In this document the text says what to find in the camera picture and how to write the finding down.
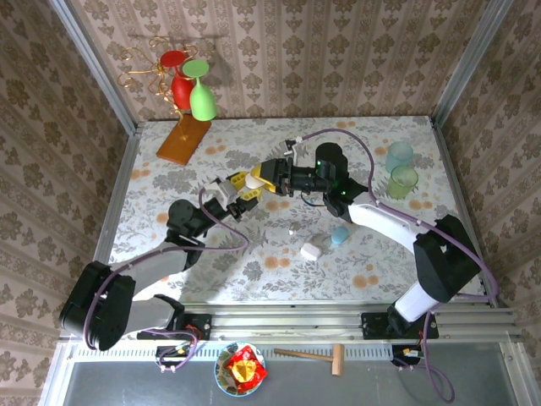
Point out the green plastic tumbler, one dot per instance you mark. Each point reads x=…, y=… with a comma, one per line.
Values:
x=403, y=182

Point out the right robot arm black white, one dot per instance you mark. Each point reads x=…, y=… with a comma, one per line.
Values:
x=439, y=262

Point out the teal plastic tumbler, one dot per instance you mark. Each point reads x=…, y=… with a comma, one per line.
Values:
x=399, y=154

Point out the white oval earbud case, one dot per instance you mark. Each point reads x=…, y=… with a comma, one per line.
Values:
x=253, y=182

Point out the red yellow snack packet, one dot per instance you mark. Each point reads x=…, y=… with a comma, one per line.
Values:
x=245, y=365

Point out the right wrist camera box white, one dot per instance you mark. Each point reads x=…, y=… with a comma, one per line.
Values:
x=293, y=150

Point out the patterned ceramic bowl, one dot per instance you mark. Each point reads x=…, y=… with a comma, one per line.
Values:
x=220, y=376

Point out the white square earbud case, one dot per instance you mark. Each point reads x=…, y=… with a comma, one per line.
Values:
x=309, y=251

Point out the aluminium side rail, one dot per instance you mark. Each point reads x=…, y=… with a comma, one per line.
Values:
x=449, y=169
x=126, y=169

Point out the left robot arm black grey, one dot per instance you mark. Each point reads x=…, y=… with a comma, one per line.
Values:
x=97, y=313

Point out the black connector box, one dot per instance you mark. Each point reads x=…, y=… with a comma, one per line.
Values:
x=399, y=354
x=169, y=354

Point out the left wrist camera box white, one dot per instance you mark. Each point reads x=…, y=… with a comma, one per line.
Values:
x=220, y=190

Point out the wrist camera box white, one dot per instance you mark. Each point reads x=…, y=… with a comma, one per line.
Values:
x=220, y=190
x=293, y=150

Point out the green wine glass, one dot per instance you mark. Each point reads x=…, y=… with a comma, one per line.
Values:
x=203, y=103

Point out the aluminium front rail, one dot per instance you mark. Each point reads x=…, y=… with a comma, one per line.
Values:
x=287, y=321

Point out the aluminium frame post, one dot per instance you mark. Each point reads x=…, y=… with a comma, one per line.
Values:
x=472, y=63
x=97, y=69

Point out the wooden mallet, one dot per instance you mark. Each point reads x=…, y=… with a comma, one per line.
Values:
x=337, y=359

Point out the red wine glass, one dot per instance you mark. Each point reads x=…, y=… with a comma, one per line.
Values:
x=179, y=91

